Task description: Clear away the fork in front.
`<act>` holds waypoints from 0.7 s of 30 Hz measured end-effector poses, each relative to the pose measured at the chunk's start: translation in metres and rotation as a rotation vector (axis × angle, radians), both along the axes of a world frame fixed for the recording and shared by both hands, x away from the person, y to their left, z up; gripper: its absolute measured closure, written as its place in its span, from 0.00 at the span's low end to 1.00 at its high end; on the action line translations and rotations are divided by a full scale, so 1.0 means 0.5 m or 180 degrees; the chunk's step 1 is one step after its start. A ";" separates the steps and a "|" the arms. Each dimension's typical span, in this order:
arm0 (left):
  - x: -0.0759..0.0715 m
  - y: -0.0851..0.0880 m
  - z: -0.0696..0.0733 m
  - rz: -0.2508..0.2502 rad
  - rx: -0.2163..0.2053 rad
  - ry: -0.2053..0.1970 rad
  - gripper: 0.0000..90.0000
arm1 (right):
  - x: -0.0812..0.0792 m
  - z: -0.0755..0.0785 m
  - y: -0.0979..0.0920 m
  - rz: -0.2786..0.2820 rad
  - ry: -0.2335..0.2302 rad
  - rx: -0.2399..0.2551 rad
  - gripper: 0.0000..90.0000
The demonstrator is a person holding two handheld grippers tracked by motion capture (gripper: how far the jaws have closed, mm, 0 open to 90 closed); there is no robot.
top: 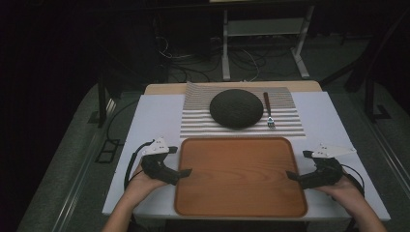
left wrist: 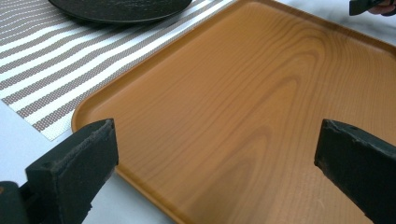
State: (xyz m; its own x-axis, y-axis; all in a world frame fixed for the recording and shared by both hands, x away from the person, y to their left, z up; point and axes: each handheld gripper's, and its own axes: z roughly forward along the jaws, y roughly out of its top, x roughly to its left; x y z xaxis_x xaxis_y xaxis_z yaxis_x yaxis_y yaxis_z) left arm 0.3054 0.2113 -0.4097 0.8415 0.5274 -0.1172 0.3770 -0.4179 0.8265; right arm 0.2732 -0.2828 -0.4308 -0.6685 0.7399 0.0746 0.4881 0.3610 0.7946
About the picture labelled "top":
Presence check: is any dark round plate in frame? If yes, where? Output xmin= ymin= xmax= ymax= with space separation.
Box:
xmin=209 ymin=88 xmax=265 ymax=131

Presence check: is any tangle of floor cables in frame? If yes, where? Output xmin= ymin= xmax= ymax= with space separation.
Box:
xmin=154 ymin=34 xmax=293 ymax=83

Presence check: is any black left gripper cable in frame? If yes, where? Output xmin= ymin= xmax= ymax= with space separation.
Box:
xmin=123 ymin=139 xmax=157 ymax=191

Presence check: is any brown wooden tray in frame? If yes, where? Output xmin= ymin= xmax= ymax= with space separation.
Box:
xmin=173 ymin=136 xmax=308 ymax=218

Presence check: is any black metal stand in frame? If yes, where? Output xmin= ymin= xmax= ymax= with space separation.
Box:
xmin=363 ymin=72 xmax=393 ymax=124
xmin=87 ymin=72 xmax=125 ymax=129

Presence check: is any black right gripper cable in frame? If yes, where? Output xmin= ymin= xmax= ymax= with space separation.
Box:
xmin=340 ymin=163 xmax=366 ymax=198

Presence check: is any thin black floor cable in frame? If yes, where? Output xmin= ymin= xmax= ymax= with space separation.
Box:
xmin=105 ymin=99 xmax=140 ymax=143

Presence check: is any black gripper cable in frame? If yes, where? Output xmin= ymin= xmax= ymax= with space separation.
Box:
xmin=340 ymin=163 xmax=366 ymax=198
xmin=123 ymin=139 xmax=157 ymax=191

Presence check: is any person's left hand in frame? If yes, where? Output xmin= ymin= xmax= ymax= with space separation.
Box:
xmin=126 ymin=163 xmax=169 ymax=198

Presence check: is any white metal desk frame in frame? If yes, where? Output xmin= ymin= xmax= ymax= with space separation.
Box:
xmin=221 ymin=4 xmax=315 ymax=82

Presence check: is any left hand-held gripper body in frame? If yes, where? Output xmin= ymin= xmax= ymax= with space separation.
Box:
xmin=140 ymin=137 xmax=182 ymax=187

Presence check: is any fork with brown handle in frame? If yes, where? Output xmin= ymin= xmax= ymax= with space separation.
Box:
xmin=262 ymin=91 xmax=277 ymax=130

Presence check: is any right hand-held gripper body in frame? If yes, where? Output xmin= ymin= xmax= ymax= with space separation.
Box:
xmin=298 ymin=142 xmax=358 ymax=190

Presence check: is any person's right hand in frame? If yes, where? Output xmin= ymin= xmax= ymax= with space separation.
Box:
xmin=314 ymin=175 xmax=361 ymax=209

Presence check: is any black floor bracket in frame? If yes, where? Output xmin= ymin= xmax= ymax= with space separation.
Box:
xmin=94 ymin=138 xmax=126 ymax=164

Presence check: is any white board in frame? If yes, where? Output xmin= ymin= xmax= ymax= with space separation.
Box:
xmin=102 ymin=91 xmax=392 ymax=222

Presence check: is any striped placemat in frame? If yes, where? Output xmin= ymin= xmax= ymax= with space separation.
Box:
xmin=179 ymin=80 xmax=307 ymax=139

